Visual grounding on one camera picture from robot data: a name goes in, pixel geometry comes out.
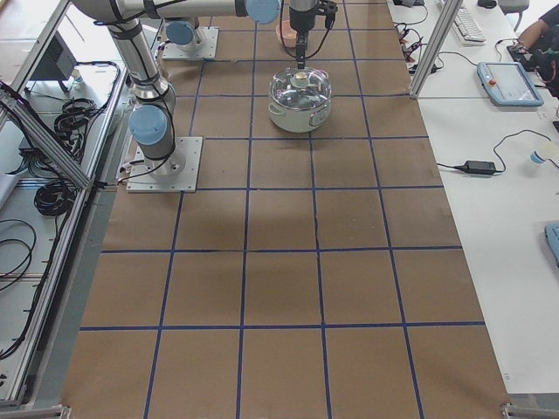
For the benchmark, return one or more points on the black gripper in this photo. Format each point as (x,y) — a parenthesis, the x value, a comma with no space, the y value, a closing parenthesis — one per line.
(300,19)

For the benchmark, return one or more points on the person forearm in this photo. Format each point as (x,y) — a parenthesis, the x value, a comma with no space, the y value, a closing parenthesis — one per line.
(533,33)

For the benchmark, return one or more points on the aluminium frame post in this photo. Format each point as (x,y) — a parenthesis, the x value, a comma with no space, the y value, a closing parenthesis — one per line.
(436,40)

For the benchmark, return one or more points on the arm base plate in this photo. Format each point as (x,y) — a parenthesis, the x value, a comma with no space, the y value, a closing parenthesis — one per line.
(178,173)
(172,52)

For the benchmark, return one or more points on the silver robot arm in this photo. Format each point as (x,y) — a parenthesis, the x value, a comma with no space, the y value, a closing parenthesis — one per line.
(185,33)
(151,123)

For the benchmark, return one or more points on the white keyboard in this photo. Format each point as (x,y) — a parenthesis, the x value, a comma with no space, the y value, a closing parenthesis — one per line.
(467,29)

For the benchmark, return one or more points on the pink bowl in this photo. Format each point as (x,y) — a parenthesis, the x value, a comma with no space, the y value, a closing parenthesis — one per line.
(286,34)

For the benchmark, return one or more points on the black power adapter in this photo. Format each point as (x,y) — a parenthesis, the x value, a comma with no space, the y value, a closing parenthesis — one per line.
(477,168)

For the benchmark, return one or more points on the blue teach pendant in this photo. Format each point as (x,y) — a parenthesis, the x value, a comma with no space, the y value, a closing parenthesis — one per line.
(508,84)
(551,233)

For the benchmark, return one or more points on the paper cup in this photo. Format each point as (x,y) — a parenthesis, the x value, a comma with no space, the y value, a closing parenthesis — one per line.
(544,152)

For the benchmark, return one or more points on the pale green cooking pot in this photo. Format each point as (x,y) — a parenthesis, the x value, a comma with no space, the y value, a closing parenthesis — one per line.
(299,121)

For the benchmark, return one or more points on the glass pot lid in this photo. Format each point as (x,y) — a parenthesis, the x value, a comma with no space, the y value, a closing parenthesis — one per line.
(300,89)

